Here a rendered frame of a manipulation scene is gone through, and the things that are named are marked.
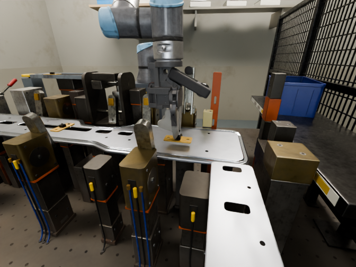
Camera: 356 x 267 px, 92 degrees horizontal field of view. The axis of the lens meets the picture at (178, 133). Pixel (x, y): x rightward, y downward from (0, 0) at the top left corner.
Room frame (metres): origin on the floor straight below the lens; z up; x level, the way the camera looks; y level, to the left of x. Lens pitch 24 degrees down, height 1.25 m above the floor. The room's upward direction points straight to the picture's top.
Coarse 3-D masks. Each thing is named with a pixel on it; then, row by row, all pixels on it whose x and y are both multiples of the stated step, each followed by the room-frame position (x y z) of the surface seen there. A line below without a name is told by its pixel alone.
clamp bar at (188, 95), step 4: (188, 68) 0.64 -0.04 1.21; (192, 68) 0.67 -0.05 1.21; (188, 72) 0.64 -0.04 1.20; (192, 72) 0.66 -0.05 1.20; (192, 76) 0.66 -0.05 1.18; (184, 88) 0.66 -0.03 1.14; (184, 92) 0.66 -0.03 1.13; (188, 92) 0.67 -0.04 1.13; (192, 92) 0.65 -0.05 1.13; (184, 96) 0.66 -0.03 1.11; (188, 96) 0.66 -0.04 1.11; (192, 96) 0.65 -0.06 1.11; (184, 100) 0.65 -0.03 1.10; (188, 100) 0.66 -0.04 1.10; (192, 100) 0.65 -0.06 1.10; (184, 104) 0.65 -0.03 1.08; (192, 104) 0.65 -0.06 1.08; (184, 108) 0.65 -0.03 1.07; (192, 108) 0.65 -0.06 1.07; (184, 112) 0.65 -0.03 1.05
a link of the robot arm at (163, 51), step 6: (156, 42) 0.45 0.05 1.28; (162, 42) 0.44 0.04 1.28; (168, 42) 0.44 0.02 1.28; (174, 42) 0.44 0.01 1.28; (180, 42) 0.45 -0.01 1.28; (156, 48) 0.45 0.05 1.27; (162, 48) 0.43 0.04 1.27; (168, 48) 0.44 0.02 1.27; (174, 48) 0.44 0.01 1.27; (180, 48) 0.45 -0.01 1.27; (156, 54) 0.45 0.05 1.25; (162, 54) 0.44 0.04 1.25; (168, 54) 0.44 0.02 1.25; (174, 54) 0.44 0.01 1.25; (180, 54) 0.45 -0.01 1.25; (156, 60) 0.47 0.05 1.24; (162, 60) 0.45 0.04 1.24; (168, 60) 0.44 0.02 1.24; (174, 60) 0.45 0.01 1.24; (180, 60) 0.47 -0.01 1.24
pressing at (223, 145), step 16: (0, 128) 0.61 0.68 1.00; (16, 128) 0.61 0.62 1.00; (48, 128) 0.61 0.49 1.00; (96, 128) 0.61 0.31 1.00; (112, 128) 0.60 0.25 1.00; (128, 128) 0.61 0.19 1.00; (160, 128) 0.61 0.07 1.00; (192, 128) 0.60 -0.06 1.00; (208, 128) 0.60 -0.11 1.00; (80, 144) 0.49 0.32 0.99; (96, 144) 0.48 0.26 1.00; (112, 144) 0.48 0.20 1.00; (128, 144) 0.48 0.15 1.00; (160, 144) 0.48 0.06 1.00; (176, 144) 0.48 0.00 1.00; (192, 144) 0.48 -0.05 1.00; (208, 144) 0.48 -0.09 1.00; (224, 144) 0.48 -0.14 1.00; (240, 144) 0.48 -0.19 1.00; (176, 160) 0.40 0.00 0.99; (192, 160) 0.39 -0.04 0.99; (208, 160) 0.39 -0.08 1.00; (224, 160) 0.39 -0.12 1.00; (240, 160) 0.39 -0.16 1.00
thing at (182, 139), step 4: (168, 136) 0.49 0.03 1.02; (172, 136) 0.49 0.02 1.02; (180, 136) 0.47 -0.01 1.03; (164, 140) 0.46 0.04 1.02; (168, 140) 0.46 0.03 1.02; (172, 140) 0.46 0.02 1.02; (176, 140) 0.46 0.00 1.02; (180, 140) 0.46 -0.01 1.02; (184, 140) 0.46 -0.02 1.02; (188, 140) 0.46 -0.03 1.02
